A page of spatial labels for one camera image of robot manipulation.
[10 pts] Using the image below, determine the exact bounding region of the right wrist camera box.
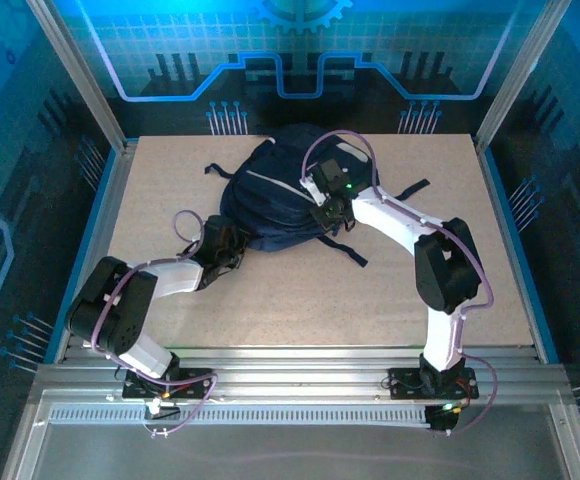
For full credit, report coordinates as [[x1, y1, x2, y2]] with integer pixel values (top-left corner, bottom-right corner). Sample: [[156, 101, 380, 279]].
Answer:
[[299, 158, 351, 206]]

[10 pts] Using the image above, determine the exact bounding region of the aluminium side rail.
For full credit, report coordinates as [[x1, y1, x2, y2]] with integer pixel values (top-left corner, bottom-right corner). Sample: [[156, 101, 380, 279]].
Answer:
[[54, 142, 139, 364]]

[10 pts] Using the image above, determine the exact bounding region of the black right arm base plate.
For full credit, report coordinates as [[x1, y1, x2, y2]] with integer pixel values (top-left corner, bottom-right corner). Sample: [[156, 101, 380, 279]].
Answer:
[[387, 367, 480, 401]]

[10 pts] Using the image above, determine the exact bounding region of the slotted cable duct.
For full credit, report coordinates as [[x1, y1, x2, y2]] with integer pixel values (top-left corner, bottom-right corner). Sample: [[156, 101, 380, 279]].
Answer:
[[47, 405, 434, 426]]

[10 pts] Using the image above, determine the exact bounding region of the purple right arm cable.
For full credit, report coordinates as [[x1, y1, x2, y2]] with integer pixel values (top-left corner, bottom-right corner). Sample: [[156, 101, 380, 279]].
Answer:
[[301, 129, 499, 436]]

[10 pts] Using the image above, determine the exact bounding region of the aluminium frame post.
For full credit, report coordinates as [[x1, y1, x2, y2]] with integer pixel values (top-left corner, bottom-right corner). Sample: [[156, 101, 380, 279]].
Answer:
[[473, 0, 575, 151], [24, 0, 139, 154]]

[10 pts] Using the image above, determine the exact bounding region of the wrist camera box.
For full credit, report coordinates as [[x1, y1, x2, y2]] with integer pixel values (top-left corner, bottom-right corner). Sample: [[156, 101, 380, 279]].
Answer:
[[299, 158, 351, 206], [203, 214, 242, 247]]

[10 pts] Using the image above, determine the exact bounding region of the navy blue backpack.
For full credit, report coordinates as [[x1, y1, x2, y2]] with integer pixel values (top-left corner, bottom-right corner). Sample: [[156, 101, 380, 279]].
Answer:
[[204, 123, 430, 269]]

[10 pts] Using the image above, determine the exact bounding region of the black controller box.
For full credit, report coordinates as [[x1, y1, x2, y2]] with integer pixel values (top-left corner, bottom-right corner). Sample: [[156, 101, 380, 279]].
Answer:
[[423, 402, 460, 433]]

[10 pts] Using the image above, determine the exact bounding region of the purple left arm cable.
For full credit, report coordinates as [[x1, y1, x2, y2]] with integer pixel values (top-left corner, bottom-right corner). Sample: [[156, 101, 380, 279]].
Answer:
[[89, 209, 220, 437]]

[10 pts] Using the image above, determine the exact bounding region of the steel front panel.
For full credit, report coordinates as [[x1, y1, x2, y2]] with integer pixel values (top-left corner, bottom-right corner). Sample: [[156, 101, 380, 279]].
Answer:
[[0, 389, 580, 480]]

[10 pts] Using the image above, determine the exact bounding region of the aluminium front rail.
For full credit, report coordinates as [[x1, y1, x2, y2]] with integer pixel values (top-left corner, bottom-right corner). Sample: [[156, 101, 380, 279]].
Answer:
[[29, 347, 574, 401]]

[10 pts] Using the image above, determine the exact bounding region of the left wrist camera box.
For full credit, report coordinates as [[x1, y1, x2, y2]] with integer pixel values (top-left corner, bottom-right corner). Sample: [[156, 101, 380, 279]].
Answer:
[[203, 214, 242, 247]]

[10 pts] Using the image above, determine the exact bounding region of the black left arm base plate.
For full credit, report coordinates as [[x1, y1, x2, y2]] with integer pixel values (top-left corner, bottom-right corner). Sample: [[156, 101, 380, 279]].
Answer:
[[121, 366, 212, 401]]

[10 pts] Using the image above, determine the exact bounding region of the aluminium left frame post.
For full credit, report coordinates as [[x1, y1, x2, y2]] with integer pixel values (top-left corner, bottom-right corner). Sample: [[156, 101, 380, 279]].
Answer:
[[24, 0, 139, 154]]

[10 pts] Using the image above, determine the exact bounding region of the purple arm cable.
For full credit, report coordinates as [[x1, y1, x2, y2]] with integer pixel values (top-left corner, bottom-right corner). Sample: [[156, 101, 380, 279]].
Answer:
[[89, 209, 220, 437], [301, 129, 499, 436]]

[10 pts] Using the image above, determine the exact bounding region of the aluminium right frame post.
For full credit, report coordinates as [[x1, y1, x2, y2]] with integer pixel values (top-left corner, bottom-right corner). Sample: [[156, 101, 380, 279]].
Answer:
[[473, 0, 575, 151]]

